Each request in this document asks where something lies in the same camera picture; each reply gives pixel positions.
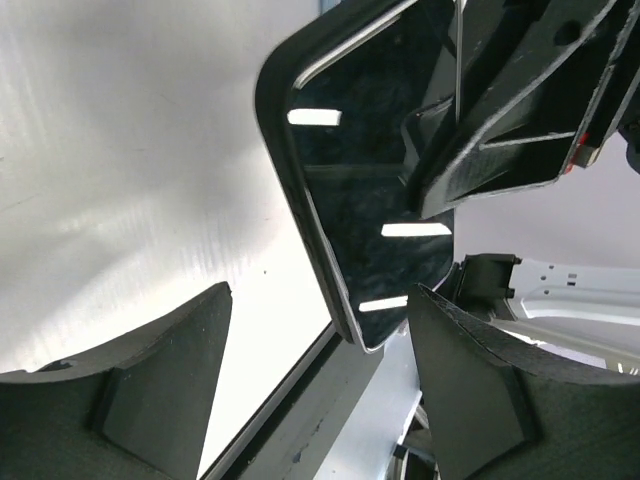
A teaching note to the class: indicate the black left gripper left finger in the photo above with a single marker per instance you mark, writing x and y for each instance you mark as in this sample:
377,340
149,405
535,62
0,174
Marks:
135,407

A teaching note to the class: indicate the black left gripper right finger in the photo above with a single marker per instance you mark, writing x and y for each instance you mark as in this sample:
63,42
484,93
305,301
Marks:
499,408

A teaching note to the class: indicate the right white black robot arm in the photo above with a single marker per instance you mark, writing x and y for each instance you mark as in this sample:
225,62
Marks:
547,300

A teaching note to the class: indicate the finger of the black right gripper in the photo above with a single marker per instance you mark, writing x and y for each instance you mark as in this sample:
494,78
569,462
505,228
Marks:
509,56
594,92

